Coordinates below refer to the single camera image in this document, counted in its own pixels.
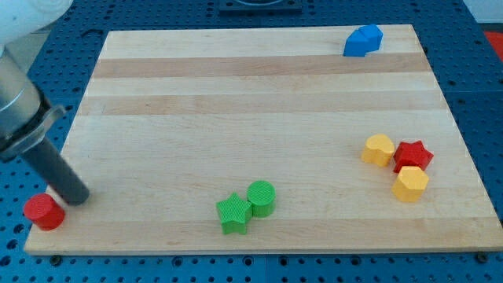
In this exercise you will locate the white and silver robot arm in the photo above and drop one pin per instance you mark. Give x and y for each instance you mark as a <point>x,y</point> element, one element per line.
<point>26,113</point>

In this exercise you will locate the red cylinder block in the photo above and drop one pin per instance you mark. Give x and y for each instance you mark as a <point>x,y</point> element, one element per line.
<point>43,211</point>

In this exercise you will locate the green cylinder block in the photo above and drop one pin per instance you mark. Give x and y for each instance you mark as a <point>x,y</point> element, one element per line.
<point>262,195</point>

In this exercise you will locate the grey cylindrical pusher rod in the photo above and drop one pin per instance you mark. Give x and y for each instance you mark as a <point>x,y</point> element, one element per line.
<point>46,160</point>

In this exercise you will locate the wooden board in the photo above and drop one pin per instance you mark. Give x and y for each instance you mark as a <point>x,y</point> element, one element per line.
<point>174,121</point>

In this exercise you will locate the dark mounting plate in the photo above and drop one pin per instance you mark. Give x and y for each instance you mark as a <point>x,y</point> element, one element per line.
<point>259,6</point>

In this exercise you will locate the red star block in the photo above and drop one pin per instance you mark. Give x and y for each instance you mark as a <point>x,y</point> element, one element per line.
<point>412,154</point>

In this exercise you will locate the green star block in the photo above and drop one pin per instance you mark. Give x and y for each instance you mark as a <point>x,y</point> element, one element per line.
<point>234,214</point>

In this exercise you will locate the yellow hexagon block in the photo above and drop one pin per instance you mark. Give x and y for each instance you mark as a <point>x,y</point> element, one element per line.
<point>410,184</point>

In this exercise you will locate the yellow heart block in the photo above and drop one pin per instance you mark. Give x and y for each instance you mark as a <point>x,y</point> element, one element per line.
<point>378,149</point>

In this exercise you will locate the blue angled block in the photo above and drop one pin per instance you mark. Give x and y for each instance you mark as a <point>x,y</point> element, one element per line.
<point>363,40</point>

